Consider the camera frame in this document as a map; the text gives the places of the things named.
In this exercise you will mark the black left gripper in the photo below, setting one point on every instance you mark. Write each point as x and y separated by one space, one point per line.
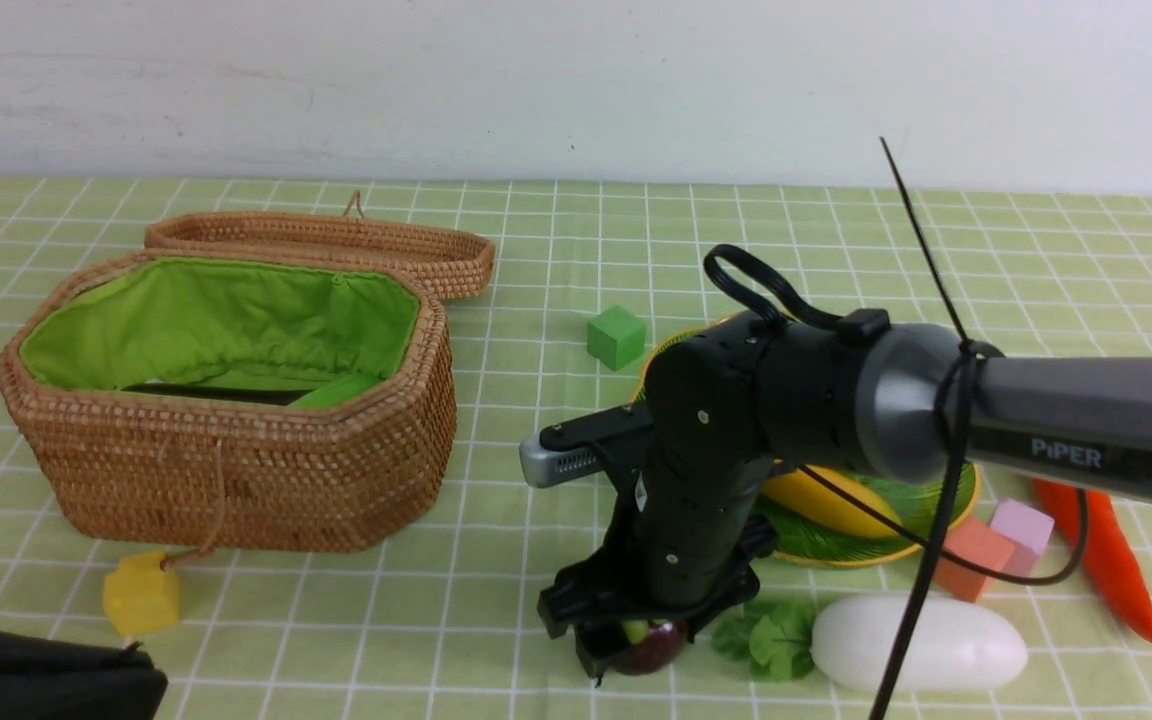
42 679

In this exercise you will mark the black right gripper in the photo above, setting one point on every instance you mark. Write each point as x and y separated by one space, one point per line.
681 543

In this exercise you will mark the dark purple toy mangosteen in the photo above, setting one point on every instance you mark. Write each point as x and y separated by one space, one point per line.
652 645

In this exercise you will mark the yellow toy banana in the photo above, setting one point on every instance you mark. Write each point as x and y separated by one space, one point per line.
800 493

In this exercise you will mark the white toy radish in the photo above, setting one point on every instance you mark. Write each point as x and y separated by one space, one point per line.
957 647

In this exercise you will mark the light green toy gourd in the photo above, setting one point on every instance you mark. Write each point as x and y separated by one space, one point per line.
337 392

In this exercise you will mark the purple toy eggplant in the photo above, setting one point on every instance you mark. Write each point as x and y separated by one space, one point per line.
273 397

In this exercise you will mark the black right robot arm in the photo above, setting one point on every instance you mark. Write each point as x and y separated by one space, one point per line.
742 400

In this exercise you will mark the green checkered tablecloth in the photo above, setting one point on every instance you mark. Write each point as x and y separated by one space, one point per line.
439 623

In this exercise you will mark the green foam cube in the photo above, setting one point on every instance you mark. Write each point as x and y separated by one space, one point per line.
616 337

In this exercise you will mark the green leaf-shaped glass plate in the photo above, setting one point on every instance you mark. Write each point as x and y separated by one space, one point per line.
806 542

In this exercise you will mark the woven rattan basket green lining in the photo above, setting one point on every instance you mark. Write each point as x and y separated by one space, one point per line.
142 468

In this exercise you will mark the coral orange foam cube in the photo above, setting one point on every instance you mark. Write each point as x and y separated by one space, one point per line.
974 542

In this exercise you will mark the woven rattan basket lid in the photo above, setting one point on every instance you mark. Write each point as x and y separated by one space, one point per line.
449 264

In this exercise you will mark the pink foam cube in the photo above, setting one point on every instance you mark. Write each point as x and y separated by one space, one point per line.
1029 532

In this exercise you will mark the orange toy carrot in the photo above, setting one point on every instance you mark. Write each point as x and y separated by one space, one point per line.
1108 559

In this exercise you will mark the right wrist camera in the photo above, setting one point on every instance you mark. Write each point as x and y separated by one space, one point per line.
615 441

